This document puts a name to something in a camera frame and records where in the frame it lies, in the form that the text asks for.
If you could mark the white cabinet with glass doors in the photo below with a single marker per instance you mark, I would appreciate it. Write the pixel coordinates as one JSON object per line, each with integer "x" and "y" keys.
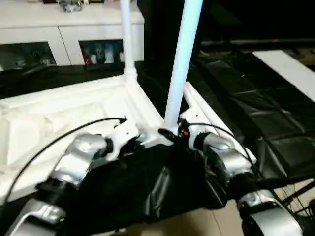
{"x": 29, "y": 19}

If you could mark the small grey metal object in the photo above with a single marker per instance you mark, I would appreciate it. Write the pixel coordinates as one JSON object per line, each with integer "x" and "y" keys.
{"x": 71, "y": 5}

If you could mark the dark cabinet with yellow label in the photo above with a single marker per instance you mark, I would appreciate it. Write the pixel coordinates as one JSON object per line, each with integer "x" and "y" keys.
{"x": 236, "y": 19}

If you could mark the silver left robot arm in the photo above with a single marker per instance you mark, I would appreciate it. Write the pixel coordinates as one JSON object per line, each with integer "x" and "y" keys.
{"x": 74, "y": 157}

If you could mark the black horizontal bar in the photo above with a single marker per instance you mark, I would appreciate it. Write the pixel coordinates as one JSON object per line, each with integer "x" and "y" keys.
{"x": 256, "y": 43}

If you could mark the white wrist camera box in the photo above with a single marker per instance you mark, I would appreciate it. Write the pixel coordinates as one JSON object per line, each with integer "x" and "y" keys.
{"x": 193, "y": 120}
{"x": 123, "y": 135}

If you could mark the white plastic table top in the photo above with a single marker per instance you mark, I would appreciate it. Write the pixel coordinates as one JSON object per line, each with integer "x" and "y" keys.
{"x": 49, "y": 118}

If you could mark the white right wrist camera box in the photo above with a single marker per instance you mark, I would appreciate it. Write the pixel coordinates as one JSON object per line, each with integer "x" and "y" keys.
{"x": 193, "y": 120}

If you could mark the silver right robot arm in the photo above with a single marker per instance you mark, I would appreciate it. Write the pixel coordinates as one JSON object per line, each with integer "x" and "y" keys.
{"x": 226, "y": 157}

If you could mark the small red bottle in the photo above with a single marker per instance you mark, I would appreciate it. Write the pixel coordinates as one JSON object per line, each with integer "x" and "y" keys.
{"x": 87, "y": 59}

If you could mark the black work mat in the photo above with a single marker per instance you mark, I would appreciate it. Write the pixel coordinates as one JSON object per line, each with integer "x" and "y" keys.
{"x": 275, "y": 123}

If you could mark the white flat board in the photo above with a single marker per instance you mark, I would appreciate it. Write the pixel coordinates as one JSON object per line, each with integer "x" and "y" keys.
{"x": 290, "y": 69}

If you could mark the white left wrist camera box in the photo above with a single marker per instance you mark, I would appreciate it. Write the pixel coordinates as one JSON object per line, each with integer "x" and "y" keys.
{"x": 123, "y": 135}

